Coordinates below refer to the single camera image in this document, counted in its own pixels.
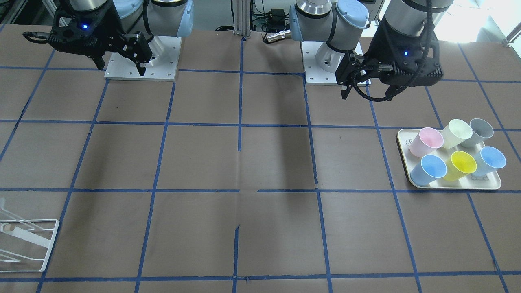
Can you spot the yellow plastic cup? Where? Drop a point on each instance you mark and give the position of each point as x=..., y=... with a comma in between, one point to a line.
x=459, y=164

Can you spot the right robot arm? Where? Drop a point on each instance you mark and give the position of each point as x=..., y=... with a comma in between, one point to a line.
x=129, y=28

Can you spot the blue plastic cup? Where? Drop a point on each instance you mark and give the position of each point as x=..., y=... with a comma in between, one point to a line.
x=429, y=169
x=488, y=159

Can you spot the aluminium frame post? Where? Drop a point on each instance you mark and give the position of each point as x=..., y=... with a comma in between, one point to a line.
x=242, y=18

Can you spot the white wire cup rack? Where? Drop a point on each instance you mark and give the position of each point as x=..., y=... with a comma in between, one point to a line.
x=26, y=244

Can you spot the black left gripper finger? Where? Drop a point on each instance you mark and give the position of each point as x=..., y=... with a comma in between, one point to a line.
x=346, y=73

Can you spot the black power adapter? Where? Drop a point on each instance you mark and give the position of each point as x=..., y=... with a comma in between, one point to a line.
x=276, y=16

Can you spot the silver cylindrical connector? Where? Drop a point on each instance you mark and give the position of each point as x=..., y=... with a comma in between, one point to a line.
x=278, y=36

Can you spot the cream plastic tray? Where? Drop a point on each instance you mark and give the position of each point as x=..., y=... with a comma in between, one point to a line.
x=489, y=181

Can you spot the blue plastic cup rear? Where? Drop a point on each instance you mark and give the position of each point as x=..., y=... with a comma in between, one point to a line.
x=488, y=159

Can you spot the grey plastic cup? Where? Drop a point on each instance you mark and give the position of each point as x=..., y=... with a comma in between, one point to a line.
x=481, y=131

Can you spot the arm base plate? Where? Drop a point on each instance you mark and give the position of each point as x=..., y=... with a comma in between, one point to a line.
x=320, y=63
x=161, y=67

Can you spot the pink plastic cup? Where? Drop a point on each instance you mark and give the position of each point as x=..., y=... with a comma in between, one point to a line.
x=427, y=141

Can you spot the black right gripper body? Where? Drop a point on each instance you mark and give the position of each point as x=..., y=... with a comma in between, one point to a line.
x=110, y=29

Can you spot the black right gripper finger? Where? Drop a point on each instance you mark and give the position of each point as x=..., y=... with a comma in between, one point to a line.
x=135, y=47
x=99, y=62

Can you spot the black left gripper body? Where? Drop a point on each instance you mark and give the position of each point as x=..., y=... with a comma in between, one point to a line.
x=376, y=49

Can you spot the pale green plastic cup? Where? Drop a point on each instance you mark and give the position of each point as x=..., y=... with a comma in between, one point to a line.
x=455, y=132

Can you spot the blue plastic cup front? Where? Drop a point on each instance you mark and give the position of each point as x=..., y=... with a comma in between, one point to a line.
x=429, y=169

